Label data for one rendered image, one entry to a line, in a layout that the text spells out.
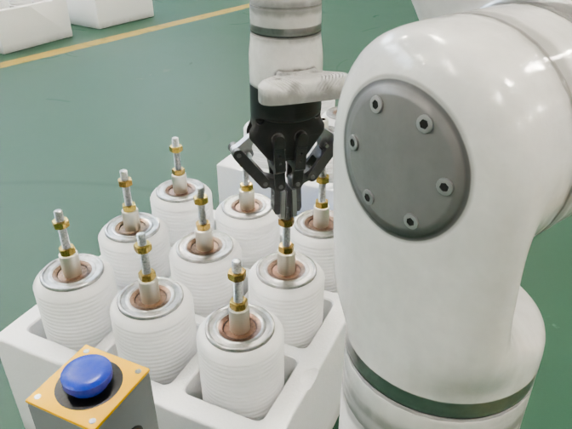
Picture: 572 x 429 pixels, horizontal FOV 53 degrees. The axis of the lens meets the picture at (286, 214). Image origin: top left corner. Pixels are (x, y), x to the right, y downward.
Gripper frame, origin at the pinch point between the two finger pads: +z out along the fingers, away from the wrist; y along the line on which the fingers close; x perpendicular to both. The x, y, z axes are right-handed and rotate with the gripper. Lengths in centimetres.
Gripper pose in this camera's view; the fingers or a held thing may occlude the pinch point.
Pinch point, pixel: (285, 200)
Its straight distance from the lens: 65.8
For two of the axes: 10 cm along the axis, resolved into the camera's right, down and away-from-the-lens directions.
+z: 0.0, 8.6, 5.1
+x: 3.1, 4.8, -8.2
